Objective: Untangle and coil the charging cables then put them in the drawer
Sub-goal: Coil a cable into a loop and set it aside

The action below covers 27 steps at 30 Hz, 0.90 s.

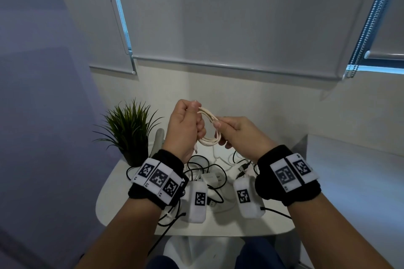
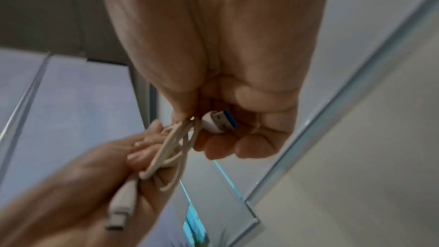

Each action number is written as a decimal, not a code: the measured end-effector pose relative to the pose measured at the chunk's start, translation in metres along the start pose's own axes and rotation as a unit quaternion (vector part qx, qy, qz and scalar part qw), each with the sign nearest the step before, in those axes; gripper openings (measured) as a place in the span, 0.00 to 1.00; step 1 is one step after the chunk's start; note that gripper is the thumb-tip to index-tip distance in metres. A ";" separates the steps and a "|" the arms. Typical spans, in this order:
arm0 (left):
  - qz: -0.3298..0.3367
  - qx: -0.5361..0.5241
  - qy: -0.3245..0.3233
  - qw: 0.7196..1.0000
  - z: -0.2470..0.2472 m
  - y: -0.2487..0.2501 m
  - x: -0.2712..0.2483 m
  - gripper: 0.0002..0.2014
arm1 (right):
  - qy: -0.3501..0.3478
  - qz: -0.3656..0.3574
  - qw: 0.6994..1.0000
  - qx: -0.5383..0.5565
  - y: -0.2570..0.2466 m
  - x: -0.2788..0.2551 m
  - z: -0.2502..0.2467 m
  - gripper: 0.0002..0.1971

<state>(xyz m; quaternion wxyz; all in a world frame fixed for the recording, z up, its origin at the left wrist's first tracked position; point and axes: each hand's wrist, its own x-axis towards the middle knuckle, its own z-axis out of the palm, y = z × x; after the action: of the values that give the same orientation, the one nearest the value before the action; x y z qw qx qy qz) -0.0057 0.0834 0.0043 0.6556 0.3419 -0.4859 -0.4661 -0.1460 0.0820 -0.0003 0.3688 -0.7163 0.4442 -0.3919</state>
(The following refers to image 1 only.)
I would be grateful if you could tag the person's left hand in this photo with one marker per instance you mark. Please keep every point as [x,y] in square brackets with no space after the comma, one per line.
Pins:
[184,130]

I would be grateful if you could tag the person's right hand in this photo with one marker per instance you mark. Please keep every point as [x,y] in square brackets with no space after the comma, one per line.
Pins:
[246,139]

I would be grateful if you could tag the person's left forearm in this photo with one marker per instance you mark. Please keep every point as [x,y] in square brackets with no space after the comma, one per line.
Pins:
[126,237]

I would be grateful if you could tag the person's right forearm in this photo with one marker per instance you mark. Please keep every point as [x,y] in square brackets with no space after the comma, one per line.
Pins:
[341,234]

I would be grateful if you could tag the person's right leg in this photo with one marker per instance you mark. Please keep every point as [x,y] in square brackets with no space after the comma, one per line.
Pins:
[262,256]

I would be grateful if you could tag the person's leg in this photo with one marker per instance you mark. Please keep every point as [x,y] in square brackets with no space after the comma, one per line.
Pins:
[262,256]
[164,264]

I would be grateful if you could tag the person's left leg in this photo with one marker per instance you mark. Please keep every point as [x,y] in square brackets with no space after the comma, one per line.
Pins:
[164,264]

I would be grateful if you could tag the grey oblong device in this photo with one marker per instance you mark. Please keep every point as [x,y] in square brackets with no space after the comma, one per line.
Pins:
[158,139]

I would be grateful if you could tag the black wristband with marker tags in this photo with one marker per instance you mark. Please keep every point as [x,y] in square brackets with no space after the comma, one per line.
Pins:
[287,174]
[157,177]

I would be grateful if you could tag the white charger adapter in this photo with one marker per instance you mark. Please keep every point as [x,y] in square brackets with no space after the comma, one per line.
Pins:
[210,180]

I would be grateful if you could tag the green plant in black pot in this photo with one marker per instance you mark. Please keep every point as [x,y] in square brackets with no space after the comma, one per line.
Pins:
[135,155]

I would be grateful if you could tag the wide white roller blind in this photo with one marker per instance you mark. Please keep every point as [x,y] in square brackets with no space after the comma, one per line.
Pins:
[246,10]

